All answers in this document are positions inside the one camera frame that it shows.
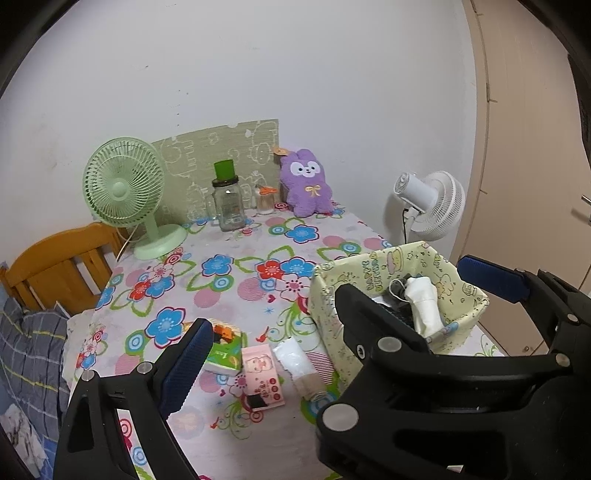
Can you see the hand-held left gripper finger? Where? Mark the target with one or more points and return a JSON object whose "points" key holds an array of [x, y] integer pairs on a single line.
{"points": [[184, 364]]}

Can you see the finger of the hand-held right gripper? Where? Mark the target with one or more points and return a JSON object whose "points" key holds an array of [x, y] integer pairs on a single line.
{"points": [[369, 318], [494, 277]]}

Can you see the black sock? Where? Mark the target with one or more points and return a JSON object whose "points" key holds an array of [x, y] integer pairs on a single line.
{"points": [[399, 314]]}

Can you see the green tissue packet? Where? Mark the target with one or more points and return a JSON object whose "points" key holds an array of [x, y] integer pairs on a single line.
{"points": [[224, 357]]}

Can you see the yellow printed storage box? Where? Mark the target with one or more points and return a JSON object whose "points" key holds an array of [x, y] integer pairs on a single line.
{"points": [[332, 295]]}

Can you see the white towel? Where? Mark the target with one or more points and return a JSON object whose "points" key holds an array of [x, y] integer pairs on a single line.
{"points": [[425, 304]]}

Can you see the pink packet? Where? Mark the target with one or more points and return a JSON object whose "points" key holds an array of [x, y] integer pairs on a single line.
{"points": [[261, 369]]}

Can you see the clear plastic packet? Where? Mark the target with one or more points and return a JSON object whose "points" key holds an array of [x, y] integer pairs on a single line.
{"points": [[293, 355]]}

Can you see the white standing fan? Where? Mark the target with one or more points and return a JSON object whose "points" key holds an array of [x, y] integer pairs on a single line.
{"points": [[438, 207]]}

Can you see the beige door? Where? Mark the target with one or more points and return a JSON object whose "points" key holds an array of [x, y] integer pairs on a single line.
{"points": [[517, 138]]}

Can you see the purple plush bunny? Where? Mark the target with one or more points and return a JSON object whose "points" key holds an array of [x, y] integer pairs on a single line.
{"points": [[307, 189]]}

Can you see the grey plaid blanket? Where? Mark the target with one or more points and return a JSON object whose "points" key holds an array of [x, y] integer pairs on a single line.
{"points": [[32, 350]]}

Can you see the small jar with orange lid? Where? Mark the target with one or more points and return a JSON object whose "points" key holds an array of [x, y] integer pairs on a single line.
{"points": [[265, 205]]}

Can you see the glass jar with green lid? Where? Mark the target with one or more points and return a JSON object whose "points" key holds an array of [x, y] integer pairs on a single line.
{"points": [[228, 207]]}

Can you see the white crumpled cloth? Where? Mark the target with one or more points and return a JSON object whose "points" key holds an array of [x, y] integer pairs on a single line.
{"points": [[23, 434]]}

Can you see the green desk fan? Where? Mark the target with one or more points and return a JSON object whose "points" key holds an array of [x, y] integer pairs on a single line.
{"points": [[122, 189]]}

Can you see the green patterned board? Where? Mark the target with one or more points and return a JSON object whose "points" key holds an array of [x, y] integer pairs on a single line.
{"points": [[207, 147]]}

